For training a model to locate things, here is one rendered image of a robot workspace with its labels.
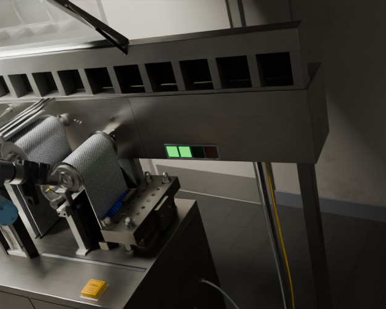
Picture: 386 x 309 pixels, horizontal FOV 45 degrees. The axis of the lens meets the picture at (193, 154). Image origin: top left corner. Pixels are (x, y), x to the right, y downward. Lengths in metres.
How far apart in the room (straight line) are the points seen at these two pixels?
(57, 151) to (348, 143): 1.78
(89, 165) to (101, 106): 0.29
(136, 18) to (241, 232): 1.65
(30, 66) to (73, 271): 0.92
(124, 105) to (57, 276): 0.75
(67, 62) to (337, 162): 1.84
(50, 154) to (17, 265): 0.50
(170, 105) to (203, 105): 0.14
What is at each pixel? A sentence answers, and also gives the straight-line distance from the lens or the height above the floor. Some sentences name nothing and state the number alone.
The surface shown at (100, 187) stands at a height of 1.15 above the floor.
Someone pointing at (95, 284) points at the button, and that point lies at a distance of 1.88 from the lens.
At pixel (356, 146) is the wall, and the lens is 3.07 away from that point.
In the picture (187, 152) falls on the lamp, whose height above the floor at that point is 1.18.
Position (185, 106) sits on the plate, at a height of 1.39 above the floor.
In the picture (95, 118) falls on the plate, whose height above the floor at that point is 1.35.
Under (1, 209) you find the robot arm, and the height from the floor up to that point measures 1.40.
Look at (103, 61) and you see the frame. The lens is 1.98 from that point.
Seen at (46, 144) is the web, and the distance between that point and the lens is 2.09.
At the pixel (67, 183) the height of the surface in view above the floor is 1.23.
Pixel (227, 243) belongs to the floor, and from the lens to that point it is 3.30.
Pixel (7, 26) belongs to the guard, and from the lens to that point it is 2.00.
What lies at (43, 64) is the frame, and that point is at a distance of 2.19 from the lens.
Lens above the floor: 2.10
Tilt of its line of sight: 28 degrees down
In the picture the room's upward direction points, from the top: 15 degrees counter-clockwise
